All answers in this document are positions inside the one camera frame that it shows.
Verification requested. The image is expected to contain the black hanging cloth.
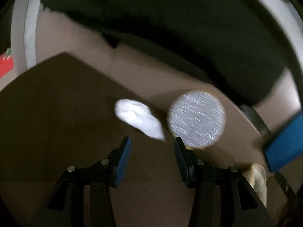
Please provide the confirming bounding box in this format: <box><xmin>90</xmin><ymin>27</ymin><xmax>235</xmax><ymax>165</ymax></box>
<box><xmin>41</xmin><ymin>0</ymin><xmax>284</xmax><ymax>106</ymax></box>

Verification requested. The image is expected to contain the blue hanging towel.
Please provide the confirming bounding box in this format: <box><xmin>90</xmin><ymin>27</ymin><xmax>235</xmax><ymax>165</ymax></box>
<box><xmin>263</xmin><ymin>111</ymin><xmax>302</xmax><ymax>172</ymax></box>

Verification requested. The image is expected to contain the small white tissue ball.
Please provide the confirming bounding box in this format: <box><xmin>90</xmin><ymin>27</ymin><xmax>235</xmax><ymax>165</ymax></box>
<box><xmin>114</xmin><ymin>99</ymin><xmax>165</xmax><ymax>141</ymax></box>

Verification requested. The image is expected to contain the silver round cake board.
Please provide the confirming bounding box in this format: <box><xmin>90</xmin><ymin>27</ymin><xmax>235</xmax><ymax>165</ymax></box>
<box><xmin>167</xmin><ymin>90</ymin><xmax>226</xmax><ymax>149</ymax></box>

